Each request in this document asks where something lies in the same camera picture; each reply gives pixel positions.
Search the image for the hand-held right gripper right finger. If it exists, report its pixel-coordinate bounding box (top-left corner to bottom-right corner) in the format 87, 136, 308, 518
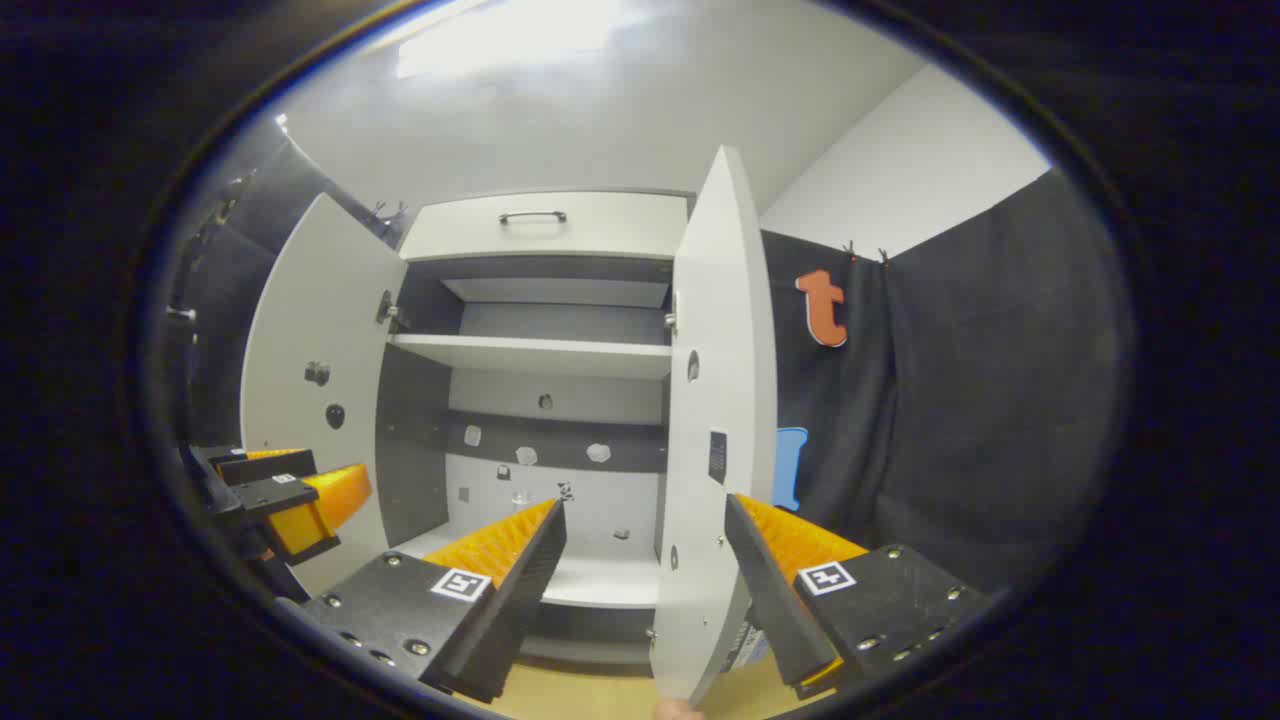
725, 492, 991, 701

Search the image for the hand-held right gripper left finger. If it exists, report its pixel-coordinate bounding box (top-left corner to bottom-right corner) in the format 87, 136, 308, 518
300, 498, 569, 704

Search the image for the white and grey cabinet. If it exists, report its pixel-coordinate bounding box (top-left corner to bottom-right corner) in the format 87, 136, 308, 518
375, 190, 696, 666

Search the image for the white cabinet door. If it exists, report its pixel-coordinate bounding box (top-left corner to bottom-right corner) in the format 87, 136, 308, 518
650, 145, 779, 706
240, 193, 411, 596

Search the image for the white cabinet shelf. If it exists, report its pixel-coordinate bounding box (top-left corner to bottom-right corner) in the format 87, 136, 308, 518
388, 333, 673, 381

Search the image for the white cabinet drawer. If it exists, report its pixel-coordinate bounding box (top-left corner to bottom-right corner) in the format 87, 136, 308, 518
400, 192, 691, 263

